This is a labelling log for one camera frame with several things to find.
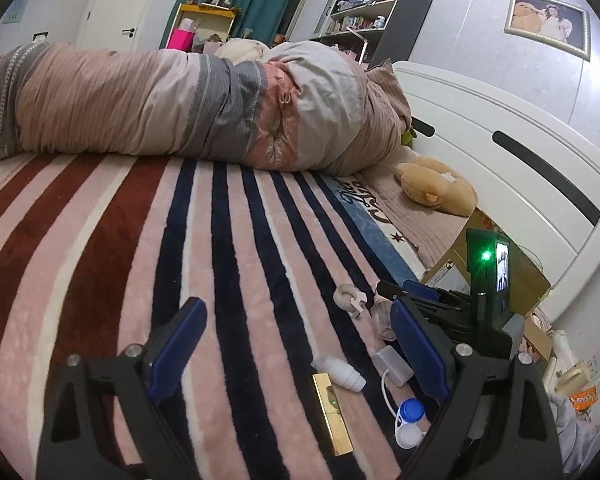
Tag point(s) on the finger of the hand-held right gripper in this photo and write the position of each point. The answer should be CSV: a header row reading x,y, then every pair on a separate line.
x,y
387,290
420,289

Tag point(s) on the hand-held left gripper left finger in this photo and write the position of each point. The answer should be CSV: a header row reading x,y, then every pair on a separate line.
x,y
177,340

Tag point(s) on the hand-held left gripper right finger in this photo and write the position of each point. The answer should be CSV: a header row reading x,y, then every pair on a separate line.
x,y
420,350

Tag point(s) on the pale pink plastic object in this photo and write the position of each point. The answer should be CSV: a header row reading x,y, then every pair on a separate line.
x,y
383,321

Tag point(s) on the brown cardboard box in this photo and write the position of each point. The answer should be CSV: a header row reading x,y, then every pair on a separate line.
x,y
450,267

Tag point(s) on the white tape dispenser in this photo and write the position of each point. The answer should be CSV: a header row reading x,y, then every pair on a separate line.
x,y
349,299

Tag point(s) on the blue and white printed sheet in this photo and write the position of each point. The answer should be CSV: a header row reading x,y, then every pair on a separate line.
x,y
375,230

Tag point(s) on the blue and white lens case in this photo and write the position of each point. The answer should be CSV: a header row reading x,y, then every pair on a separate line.
x,y
409,420

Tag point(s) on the small white plastic bottle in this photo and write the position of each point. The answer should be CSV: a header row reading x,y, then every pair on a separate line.
x,y
341,374

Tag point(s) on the striped fleece blanket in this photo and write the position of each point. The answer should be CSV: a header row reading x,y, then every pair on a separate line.
x,y
105,270

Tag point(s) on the tan plush bear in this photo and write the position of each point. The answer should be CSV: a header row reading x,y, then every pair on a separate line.
x,y
437,185

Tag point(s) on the gold rectangular box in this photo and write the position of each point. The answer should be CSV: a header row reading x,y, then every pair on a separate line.
x,y
332,412

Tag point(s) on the cream plastic container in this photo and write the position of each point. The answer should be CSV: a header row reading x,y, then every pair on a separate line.
x,y
572,377

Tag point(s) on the orange snack packet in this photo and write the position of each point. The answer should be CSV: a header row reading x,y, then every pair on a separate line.
x,y
584,399

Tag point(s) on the green plush toy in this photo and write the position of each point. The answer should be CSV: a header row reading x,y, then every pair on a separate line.
x,y
410,136

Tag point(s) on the grey cloth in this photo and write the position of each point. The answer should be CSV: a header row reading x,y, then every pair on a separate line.
x,y
572,435

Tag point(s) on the white bed headboard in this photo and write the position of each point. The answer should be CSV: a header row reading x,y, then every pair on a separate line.
x,y
505,135

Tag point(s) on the rolled pink and grey duvet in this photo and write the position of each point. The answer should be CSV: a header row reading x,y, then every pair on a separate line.
x,y
155,100

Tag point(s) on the dark grey bookshelf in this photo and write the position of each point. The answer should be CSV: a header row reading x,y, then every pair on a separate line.
x,y
380,10

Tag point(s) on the cream plush toy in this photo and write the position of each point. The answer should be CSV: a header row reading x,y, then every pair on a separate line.
x,y
240,50

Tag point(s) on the framed photo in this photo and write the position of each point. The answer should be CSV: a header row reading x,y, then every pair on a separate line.
x,y
547,25

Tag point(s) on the pink bag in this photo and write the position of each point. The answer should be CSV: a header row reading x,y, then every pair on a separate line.
x,y
181,40

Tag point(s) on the window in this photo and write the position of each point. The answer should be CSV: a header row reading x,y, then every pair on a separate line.
x,y
300,2

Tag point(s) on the yellow shelf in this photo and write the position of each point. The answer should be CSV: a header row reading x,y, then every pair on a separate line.
x,y
207,22

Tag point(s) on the white door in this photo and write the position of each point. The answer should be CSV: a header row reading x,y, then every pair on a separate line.
x,y
120,5

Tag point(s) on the wall poster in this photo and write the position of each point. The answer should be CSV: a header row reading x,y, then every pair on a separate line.
x,y
20,5

